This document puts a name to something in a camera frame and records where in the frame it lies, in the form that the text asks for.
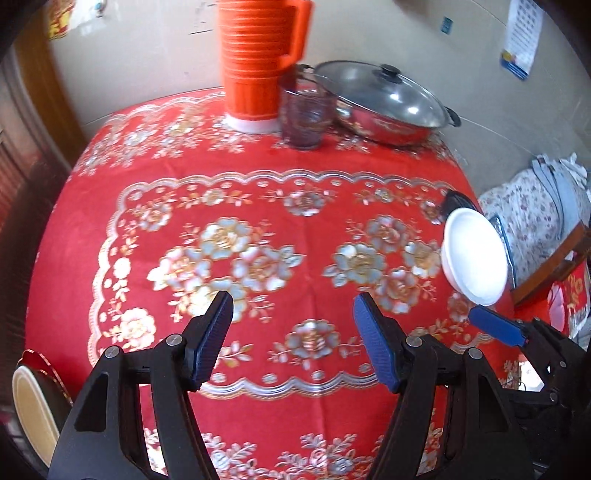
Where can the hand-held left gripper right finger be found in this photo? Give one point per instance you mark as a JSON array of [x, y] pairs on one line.
[[374, 341]]

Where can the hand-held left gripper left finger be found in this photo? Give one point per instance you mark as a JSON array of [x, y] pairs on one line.
[[210, 346]]

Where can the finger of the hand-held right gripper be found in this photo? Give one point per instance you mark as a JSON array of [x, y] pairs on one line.
[[496, 325]]

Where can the white foam bowl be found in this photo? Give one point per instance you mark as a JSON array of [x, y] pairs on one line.
[[475, 254], [447, 270]]

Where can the red glass plate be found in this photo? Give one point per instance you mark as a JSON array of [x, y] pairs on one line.
[[46, 362]]

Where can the cream bowl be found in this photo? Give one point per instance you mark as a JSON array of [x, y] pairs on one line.
[[34, 415]]

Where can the red printed cloth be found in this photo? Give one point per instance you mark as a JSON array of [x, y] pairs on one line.
[[572, 295]]

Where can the wooden chair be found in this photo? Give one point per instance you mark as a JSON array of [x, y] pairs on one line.
[[554, 258]]

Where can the floral cloth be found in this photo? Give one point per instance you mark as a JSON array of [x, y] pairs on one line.
[[526, 217]]

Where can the black ribbed object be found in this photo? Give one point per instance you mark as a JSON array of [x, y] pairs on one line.
[[461, 201]]

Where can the grey cloth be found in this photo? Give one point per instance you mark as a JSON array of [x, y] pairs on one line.
[[561, 180]]

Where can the red floral tablecloth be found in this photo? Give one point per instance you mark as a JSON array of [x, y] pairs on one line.
[[277, 184]]

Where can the stainless steel pot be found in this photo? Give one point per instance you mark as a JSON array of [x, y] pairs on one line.
[[392, 131]]

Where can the clear glass cup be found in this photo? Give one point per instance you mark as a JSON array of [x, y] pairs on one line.
[[307, 115]]

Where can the glass pot lid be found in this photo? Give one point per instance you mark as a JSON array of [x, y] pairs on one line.
[[383, 92]]

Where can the wooden door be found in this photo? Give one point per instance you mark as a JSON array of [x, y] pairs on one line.
[[27, 138]]

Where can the orange ribbed thermos jug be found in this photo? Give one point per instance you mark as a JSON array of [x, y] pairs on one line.
[[258, 60]]

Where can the wall poster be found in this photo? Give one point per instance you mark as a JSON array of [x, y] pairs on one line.
[[519, 37]]

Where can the wall socket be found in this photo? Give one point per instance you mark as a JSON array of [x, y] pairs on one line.
[[446, 24]]

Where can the wall hook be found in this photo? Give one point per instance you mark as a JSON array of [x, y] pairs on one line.
[[99, 7]]

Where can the red wall decoration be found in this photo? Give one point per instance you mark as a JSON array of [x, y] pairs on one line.
[[60, 18]]

